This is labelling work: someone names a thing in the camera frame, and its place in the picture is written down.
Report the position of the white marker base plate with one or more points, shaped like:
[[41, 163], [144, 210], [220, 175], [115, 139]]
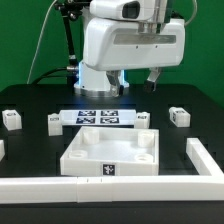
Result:
[[104, 117]]

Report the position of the white L-shaped obstacle fence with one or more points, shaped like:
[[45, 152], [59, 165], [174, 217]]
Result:
[[207, 185]]

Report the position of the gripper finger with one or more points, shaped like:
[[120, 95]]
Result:
[[113, 78], [151, 81]]

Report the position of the white square tabletop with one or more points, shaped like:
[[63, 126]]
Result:
[[105, 151]]

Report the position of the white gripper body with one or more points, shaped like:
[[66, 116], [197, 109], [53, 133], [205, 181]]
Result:
[[118, 45]]

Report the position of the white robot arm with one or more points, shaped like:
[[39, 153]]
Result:
[[152, 16]]

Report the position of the white part at left edge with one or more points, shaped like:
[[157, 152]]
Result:
[[2, 150]]

